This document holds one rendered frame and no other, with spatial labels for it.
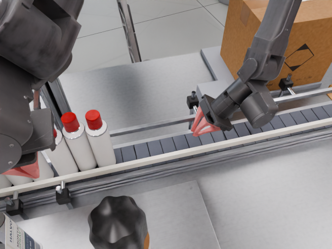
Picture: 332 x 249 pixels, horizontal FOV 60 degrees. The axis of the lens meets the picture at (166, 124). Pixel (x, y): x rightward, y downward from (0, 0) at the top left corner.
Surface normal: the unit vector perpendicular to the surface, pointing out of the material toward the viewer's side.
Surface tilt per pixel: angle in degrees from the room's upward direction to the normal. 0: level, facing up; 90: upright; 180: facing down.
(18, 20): 74
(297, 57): 90
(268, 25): 57
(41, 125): 1
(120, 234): 17
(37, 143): 1
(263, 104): 65
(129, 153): 0
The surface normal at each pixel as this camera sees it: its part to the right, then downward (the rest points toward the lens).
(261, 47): -0.80, 0.06
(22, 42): 0.52, 0.62
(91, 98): 0.00, -0.62
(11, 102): 0.80, -0.57
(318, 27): 0.25, 0.76
